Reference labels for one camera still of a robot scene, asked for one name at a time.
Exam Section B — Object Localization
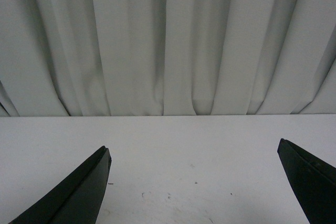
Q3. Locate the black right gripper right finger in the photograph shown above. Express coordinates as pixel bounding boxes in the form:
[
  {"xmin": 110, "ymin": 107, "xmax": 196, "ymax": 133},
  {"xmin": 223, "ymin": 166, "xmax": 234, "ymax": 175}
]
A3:
[{"xmin": 278, "ymin": 138, "xmax": 335, "ymax": 223}]

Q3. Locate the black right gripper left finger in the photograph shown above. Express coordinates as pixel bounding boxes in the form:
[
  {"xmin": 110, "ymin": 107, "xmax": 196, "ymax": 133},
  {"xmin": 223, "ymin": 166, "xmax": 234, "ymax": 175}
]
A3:
[{"xmin": 11, "ymin": 146, "xmax": 112, "ymax": 223}]

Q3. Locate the grey pleated curtain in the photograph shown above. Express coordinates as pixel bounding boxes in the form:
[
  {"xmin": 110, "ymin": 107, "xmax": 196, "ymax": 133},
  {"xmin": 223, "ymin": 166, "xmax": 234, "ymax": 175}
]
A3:
[{"xmin": 1, "ymin": 0, "xmax": 335, "ymax": 116}]

